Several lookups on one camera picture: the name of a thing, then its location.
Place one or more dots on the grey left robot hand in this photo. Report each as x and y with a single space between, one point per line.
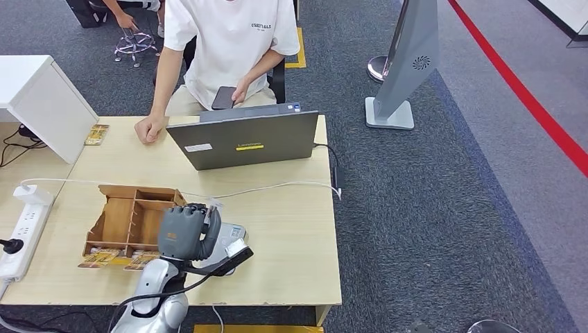
181 232

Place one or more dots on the person's right hand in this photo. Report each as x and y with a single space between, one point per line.
148 130

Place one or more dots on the person's left hand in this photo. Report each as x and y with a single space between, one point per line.
241 92

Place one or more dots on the black smartphone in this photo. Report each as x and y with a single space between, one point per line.
222 99

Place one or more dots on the person's right forearm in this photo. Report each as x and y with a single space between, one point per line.
161 96

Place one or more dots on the person's left forearm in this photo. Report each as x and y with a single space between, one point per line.
262 69

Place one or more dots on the person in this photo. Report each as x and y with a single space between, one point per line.
229 46
117 11

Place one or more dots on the grey white card reader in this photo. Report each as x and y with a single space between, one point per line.
232 232

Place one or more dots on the wooden card organizer box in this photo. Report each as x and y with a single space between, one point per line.
133 216

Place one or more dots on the grey laptop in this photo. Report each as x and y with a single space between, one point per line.
243 138

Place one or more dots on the yellow floor tape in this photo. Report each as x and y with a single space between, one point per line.
257 329
301 55

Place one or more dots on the chrome stool base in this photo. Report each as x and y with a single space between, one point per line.
133 45

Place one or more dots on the white desk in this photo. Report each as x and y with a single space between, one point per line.
46 92

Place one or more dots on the white charger plug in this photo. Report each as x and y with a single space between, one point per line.
32 195

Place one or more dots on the black bag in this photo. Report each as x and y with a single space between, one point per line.
82 11

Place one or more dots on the chrome stanchion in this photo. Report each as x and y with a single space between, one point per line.
376 69

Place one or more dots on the white power strip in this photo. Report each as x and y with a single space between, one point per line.
25 234

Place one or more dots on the black power plug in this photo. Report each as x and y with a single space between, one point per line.
11 246

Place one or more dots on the grey standing kiosk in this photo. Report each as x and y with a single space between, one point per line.
409 60

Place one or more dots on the red floor tape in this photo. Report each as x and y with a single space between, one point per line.
529 102

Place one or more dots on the chrome stanchion base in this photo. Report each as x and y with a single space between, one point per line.
477 327

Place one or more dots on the white partition panel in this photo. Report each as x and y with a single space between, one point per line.
565 11

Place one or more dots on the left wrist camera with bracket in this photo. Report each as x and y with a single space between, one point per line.
236 248

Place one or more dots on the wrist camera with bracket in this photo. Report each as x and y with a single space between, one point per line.
418 328
236 248

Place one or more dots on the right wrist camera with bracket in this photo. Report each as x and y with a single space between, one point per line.
418 328

